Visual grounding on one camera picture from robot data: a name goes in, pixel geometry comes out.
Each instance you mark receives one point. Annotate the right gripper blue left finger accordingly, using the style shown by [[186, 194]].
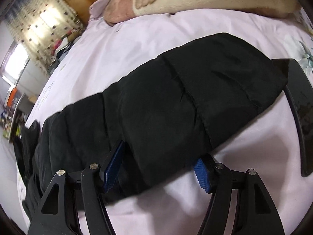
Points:
[[111, 166]]

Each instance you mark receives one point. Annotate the pink floral bed cover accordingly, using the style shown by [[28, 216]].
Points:
[[278, 142]]

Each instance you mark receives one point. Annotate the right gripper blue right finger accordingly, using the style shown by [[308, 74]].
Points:
[[202, 175]]

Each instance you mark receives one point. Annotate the black puffer jacket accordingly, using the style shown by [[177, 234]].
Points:
[[169, 111]]

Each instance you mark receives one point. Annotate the dark wooden shelf unit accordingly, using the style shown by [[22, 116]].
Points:
[[14, 117]]

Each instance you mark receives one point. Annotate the heart pattern curtain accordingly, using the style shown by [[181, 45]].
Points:
[[38, 25]]

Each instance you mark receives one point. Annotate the orange storage box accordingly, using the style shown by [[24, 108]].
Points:
[[11, 96]]

